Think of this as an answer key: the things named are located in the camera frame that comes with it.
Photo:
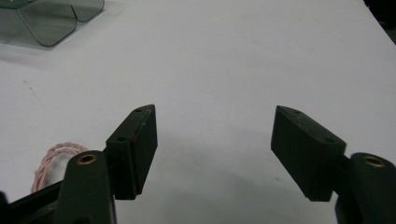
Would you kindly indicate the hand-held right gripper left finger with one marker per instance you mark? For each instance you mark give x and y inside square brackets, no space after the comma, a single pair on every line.
[134,155]

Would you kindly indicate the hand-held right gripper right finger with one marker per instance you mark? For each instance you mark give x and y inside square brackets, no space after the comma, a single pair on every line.
[306,155]

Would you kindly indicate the clear plastic compartment box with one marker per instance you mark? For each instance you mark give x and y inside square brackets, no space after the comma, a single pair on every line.
[46,25]

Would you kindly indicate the white table cover sheet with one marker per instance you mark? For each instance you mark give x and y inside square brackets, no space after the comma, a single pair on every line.
[211,62]

